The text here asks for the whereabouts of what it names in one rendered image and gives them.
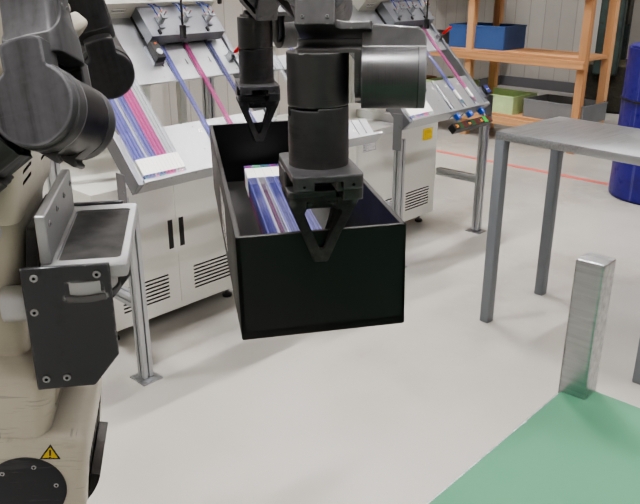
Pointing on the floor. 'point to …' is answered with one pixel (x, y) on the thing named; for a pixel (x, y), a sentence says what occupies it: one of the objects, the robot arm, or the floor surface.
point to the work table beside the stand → (625, 150)
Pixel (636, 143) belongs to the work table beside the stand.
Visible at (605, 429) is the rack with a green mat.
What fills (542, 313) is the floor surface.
